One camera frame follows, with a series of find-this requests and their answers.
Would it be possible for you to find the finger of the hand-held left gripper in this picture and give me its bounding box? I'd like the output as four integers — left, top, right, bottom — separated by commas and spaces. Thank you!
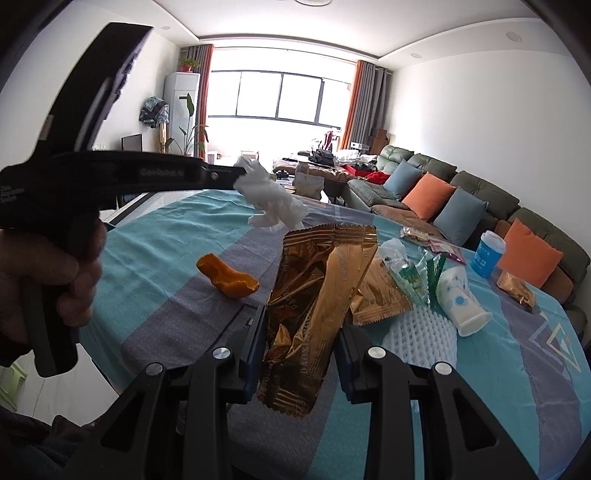
203, 159, 250, 192

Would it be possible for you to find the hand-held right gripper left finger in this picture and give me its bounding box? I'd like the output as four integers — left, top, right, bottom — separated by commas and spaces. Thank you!
99, 302, 269, 480

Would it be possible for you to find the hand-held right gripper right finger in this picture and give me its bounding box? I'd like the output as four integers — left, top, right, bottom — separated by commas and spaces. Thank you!
336, 325, 529, 480

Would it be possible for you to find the long gold foil wrapper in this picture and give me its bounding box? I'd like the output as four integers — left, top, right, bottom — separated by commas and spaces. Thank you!
256, 242, 375, 418

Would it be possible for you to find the clear green-edged wrapper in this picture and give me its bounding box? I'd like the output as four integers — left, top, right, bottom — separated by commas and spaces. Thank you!
390, 258, 435, 308
418, 247, 448, 309

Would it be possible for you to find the large gold wrapper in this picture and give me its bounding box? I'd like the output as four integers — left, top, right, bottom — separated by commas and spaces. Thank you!
267, 225, 380, 365

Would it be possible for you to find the person's left hand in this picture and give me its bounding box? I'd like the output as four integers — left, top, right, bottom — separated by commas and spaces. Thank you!
0, 218, 108, 356

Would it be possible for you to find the tall leafy plant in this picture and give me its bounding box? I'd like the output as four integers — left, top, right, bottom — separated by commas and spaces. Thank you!
166, 92, 209, 155

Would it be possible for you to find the dark cloth bundle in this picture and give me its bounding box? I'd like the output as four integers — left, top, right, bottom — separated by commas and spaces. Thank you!
139, 95, 169, 130

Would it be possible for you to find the white foam fruit net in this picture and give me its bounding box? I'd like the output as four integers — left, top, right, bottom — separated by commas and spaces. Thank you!
369, 307, 460, 384

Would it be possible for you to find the small gold foil wrapper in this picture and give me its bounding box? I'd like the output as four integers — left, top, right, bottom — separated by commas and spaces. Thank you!
348, 258, 414, 328

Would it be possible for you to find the blue grey striped blanket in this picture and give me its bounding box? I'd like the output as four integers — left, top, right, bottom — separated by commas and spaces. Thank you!
81, 188, 587, 480

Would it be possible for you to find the grey and orange curtain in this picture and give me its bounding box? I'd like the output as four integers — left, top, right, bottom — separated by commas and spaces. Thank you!
185, 44, 214, 153
339, 60, 391, 153

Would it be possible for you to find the orange peel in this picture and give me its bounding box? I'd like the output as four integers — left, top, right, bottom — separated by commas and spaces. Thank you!
196, 253, 259, 300

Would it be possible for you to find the patterned paper bag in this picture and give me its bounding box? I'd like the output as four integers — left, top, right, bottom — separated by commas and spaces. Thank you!
294, 172, 324, 200

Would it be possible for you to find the large window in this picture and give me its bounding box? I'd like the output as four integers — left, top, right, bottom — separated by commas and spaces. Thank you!
208, 69, 352, 127

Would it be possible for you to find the brown coffee table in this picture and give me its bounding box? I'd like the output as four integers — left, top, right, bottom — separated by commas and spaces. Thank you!
272, 157, 352, 188

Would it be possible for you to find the white blue-dotted paper cup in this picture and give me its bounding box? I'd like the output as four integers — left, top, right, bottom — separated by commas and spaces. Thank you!
436, 267, 493, 337

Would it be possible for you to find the pink snack packet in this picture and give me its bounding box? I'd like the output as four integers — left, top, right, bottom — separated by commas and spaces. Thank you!
429, 237, 467, 265

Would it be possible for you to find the brown wooden cabinet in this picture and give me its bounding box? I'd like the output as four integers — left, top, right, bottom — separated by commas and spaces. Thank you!
369, 128, 393, 153

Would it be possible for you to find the blue cup with white lid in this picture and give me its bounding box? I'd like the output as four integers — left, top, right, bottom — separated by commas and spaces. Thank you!
471, 231, 507, 278

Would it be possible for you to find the blue cushion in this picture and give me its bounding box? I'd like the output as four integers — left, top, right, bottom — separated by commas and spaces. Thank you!
433, 187, 489, 245
383, 160, 424, 200

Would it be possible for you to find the gold snack packet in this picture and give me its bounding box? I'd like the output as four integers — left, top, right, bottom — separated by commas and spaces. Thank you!
498, 271, 536, 309

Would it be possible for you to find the orange cushion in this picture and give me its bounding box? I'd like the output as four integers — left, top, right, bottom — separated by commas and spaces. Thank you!
402, 172, 457, 221
498, 218, 565, 289

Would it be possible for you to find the green sofa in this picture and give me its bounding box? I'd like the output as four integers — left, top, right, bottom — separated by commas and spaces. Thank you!
346, 144, 591, 324

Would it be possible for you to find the green plastic stool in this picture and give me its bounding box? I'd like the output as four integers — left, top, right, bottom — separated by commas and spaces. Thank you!
0, 364, 24, 408

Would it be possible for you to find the person's dark clothing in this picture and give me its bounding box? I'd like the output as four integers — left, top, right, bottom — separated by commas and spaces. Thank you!
0, 406, 109, 480

